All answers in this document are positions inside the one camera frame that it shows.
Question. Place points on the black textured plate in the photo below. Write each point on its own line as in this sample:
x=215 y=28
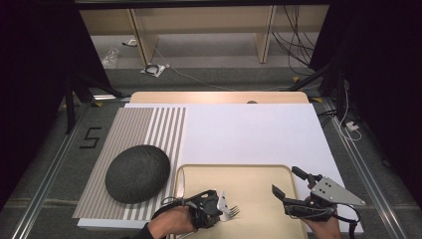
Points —
x=137 y=174

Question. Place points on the clear plastic bag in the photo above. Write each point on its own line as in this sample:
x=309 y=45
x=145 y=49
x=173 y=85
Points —
x=111 y=59

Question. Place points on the small white packet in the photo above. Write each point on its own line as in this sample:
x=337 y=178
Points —
x=131 y=42

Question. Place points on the person's right hand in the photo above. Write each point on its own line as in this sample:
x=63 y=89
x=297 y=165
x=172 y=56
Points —
x=323 y=230

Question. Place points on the silver fork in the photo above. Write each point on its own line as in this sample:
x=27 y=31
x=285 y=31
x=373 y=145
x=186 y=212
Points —
x=234 y=211

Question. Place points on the grey striped placemat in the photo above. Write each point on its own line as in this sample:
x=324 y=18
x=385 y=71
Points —
x=132 y=122

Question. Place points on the aluminium floor rail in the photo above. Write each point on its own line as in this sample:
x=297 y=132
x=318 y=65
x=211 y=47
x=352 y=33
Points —
x=48 y=179
x=365 y=174

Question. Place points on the black tripod stand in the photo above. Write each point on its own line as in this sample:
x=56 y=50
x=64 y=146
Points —
x=340 y=96
x=69 y=109

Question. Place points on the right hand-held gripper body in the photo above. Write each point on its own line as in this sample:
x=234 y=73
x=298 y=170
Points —
x=331 y=192

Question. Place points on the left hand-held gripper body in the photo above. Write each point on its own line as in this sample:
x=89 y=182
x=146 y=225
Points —
x=205 y=209

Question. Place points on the white board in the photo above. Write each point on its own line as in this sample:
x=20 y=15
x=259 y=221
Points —
x=249 y=132

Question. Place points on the beige plastic tray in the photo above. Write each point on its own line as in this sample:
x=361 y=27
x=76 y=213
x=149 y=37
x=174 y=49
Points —
x=252 y=186

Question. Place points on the white power adapter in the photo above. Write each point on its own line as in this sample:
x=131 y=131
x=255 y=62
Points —
x=351 y=125

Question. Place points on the light wooden shelf unit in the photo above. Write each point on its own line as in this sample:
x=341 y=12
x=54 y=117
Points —
x=146 y=40

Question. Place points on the person's left hand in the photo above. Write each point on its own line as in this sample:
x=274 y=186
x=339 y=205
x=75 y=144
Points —
x=170 y=224

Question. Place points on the black curtain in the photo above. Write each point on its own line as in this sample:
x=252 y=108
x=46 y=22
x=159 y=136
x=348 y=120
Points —
x=30 y=66
x=381 y=66

